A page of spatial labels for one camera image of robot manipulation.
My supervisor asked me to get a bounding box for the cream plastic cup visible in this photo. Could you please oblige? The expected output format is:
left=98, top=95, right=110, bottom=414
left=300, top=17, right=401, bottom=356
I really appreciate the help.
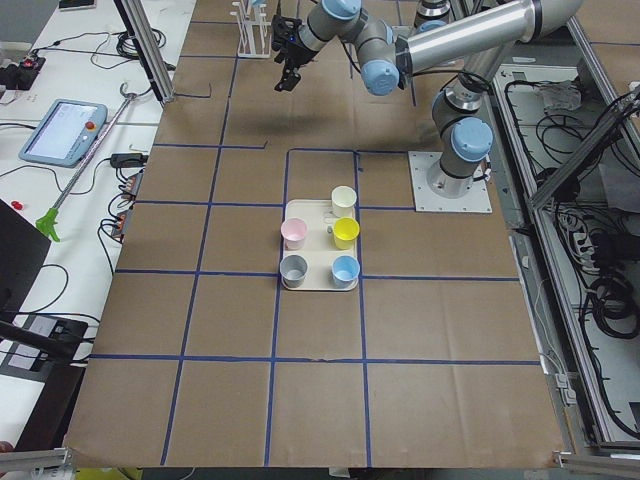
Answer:
left=331, top=185, right=357, bottom=217

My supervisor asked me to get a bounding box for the reacher grabber tool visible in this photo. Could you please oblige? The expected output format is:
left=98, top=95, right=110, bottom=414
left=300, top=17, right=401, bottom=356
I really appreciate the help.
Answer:
left=35, top=83, right=152, bottom=242

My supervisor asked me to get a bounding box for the aluminium frame post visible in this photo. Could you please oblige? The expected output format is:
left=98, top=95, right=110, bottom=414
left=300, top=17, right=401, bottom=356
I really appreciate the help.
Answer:
left=114, top=0, right=174, bottom=106

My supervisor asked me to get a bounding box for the grey plastic cup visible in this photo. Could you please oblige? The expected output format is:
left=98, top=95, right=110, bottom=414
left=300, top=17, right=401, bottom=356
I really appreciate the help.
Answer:
left=279, top=255, right=308, bottom=288

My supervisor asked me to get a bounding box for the blue plastic cup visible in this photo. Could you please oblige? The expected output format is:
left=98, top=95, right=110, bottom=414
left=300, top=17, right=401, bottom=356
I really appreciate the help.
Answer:
left=331, top=255, right=360, bottom=289

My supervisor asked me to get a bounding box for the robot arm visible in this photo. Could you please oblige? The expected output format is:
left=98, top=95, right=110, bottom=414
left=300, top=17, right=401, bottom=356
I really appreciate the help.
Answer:
left=413, top=0, right=456, bottom=33
left=271, top=1, right=582, bottom=112

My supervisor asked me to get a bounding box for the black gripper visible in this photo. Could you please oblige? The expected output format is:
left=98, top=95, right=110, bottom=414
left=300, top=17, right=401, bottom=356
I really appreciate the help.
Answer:
left=271, top=14, right=318, bottom=92

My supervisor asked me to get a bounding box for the cream serving tray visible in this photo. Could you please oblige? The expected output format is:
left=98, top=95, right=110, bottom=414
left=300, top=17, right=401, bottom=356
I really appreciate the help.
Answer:
left=280, top=199, right=359, bottom=292

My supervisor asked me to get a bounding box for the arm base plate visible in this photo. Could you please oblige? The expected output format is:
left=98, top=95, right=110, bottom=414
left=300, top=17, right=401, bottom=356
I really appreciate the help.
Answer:
left=408, top=151, right=492, bottom=214

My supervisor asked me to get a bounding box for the white wire cup rack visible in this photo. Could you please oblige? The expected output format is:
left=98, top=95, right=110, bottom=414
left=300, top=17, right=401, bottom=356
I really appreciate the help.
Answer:
left=230, top=1, right=271, bottom=59

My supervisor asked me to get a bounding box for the pink plastic cup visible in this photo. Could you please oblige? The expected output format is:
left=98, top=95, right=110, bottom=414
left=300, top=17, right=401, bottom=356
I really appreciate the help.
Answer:
left=280, top=217, right=308, bottom=251

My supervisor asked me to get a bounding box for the yellow plastic cup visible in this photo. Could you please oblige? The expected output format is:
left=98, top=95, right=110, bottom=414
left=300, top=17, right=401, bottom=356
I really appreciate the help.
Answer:
left=332, top=217, right=360, bottom=250

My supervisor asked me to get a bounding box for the blue teach pendant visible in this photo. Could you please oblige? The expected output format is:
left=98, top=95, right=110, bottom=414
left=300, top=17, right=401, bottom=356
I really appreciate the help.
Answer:
left=18, top=99, right=108, bottom=168

